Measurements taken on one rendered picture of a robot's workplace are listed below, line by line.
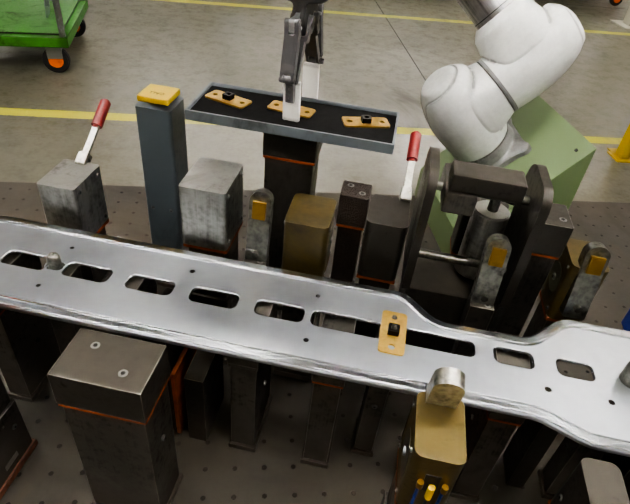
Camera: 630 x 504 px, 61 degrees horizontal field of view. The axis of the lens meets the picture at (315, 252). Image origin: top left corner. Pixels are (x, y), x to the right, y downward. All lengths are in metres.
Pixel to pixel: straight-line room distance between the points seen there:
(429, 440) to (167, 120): 0.72
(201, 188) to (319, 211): 0.19
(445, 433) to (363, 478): 0.37
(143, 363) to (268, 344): 0.17
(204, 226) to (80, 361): 0.30
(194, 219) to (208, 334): 0.21
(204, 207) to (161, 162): 0.25
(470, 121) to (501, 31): 0.20
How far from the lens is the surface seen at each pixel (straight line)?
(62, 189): 1.00
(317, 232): 0.85
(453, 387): 0.64
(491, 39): 1.38
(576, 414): 0.81
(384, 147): 0.93
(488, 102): 1.37
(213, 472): 1.00
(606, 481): 0.78
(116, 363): 0.72
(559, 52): 1.39
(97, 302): 0.85
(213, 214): 0.88
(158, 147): 1.09
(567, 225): 0.93
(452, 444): 0.66
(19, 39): 4.37
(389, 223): 0.88
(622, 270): 1.69
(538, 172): 0.90
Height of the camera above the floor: 1.57
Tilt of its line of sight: 38 degrees down
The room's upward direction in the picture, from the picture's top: 7 degrees clockwise
